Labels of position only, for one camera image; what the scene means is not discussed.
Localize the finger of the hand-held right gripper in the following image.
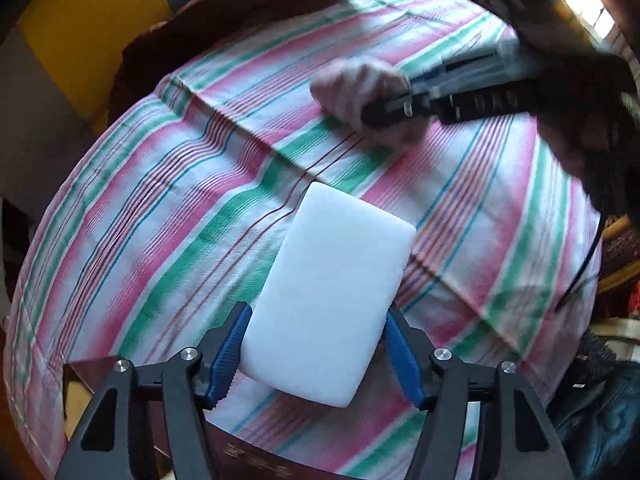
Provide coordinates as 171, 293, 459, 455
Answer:
362, 94, 441, 131
407, 47, 506, 88

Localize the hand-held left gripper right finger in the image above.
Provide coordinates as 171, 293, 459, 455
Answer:
387, 305, 573, 480

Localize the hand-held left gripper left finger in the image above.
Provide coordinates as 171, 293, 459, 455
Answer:
55, 302, 253, 480

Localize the pink white striped cloth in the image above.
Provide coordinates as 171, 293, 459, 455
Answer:
310, 57, 426, 147

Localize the white foam block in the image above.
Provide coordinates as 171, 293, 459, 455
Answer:
240, 181, 418, 408

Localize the yellow box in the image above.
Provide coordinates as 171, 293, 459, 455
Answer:
62, 357, 481, 480

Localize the small side window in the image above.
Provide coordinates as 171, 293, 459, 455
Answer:
565, 0, 616, 41

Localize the striped bedsheet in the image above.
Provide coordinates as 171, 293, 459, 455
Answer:
0, 0, 606, 480

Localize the maroon padded jacket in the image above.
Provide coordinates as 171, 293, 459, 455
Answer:
107, 0, 353, 126

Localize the black padded coat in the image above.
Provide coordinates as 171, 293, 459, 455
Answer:
547, 330, 640, 480

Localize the wicker chair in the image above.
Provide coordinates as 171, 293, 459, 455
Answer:
597, 217, 640, 293

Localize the grey yellow blue sofa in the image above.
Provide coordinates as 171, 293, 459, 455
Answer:
0, 0, 176, 201

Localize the black cable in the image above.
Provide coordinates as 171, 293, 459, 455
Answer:
554, 210, 607, 312

